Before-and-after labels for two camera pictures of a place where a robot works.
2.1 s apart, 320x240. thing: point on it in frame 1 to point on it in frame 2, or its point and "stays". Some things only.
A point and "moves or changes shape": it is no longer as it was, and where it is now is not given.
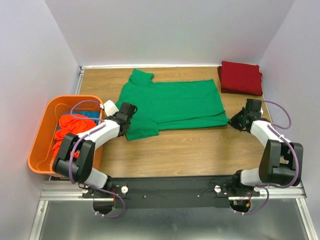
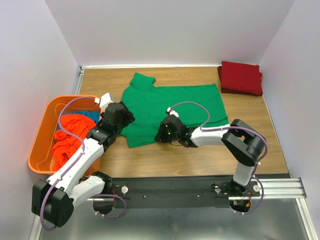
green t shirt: [164, 105] moves or changes shape
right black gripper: [233, 121] to [160, 136]
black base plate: [173, 192] stays
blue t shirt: [88, 114] stays
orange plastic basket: [41, 159] stays
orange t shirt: [67, 124] stays
